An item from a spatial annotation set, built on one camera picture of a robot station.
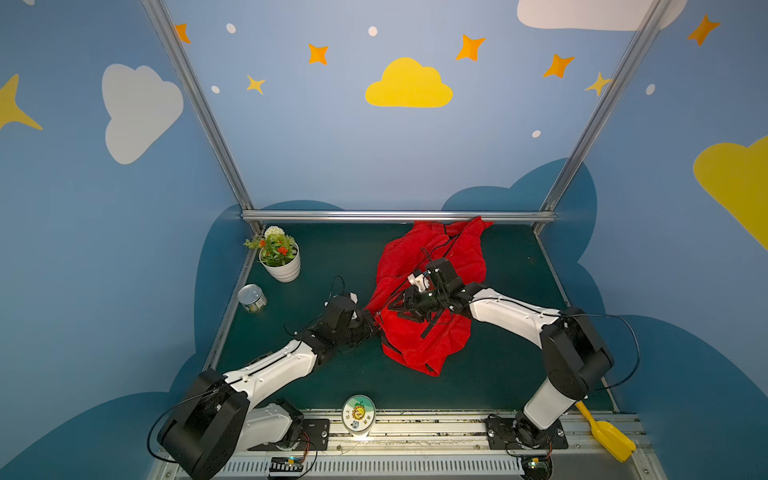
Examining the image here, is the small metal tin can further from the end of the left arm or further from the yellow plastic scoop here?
the yellow plastic scoop

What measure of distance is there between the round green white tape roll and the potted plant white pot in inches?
18.6

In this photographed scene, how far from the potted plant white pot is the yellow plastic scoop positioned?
37.2 inches

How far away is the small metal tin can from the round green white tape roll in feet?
1.45

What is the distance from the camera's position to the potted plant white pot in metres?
0.94

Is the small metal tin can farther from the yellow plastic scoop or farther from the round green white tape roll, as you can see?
the yellow plastic scoop

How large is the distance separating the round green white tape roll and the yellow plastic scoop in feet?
1.86

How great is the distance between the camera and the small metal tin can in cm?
95

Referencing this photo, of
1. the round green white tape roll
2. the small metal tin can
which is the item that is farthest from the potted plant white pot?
the round green white tape roll

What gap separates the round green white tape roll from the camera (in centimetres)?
70

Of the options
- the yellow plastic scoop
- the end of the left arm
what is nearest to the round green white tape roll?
the end of the left arm
